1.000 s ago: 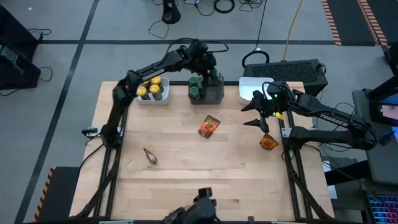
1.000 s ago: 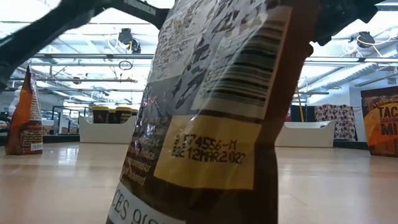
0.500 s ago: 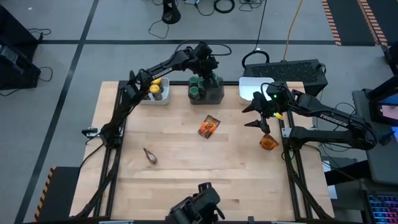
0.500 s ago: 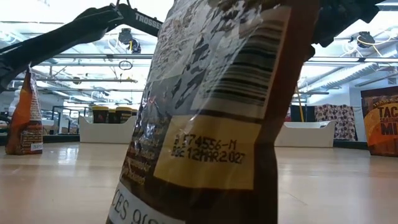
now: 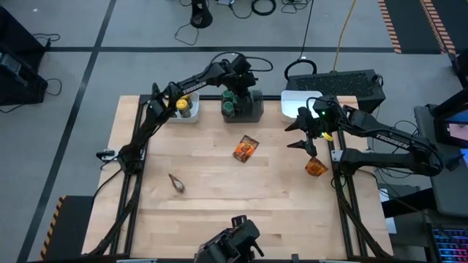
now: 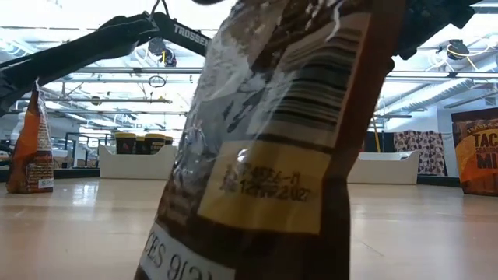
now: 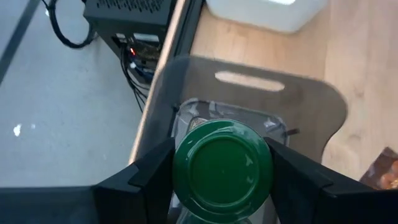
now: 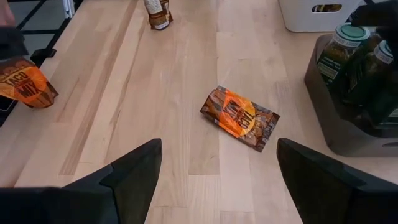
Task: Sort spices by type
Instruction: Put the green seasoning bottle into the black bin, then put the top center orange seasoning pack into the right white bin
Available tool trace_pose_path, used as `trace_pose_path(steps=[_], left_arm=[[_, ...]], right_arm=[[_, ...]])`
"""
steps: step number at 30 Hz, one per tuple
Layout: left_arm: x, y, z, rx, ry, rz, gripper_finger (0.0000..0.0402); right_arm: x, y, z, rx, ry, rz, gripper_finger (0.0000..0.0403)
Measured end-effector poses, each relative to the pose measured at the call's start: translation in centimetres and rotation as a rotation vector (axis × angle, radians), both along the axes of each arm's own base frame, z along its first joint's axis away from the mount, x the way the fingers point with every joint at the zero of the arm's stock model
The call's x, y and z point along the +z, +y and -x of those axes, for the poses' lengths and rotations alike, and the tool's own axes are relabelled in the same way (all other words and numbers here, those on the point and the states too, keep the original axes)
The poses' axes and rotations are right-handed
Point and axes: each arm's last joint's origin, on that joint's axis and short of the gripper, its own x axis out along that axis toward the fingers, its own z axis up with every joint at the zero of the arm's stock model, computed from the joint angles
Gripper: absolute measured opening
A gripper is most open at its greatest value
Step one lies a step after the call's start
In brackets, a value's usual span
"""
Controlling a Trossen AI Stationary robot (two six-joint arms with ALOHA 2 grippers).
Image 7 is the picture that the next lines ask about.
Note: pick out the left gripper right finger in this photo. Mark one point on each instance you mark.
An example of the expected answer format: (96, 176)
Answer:
(304, 199)

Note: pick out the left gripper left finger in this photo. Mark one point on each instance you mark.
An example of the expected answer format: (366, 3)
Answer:
(146, 193)

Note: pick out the oregano jar green lid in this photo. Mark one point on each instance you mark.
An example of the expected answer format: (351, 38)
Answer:
(222, 171)

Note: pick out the orange taco seasoning packet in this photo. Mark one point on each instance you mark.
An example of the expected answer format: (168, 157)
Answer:
(384, 174)

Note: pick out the grey plastic bin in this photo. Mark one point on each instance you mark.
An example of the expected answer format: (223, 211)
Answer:
(311, 102)

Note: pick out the long black aluminium crossbar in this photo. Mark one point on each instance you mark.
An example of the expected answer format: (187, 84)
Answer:
(189, 28)

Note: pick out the black computer tower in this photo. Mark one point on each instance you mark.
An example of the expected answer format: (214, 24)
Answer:
(124, 18)

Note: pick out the white plastic bin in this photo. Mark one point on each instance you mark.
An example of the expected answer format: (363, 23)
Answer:
(267, 17)

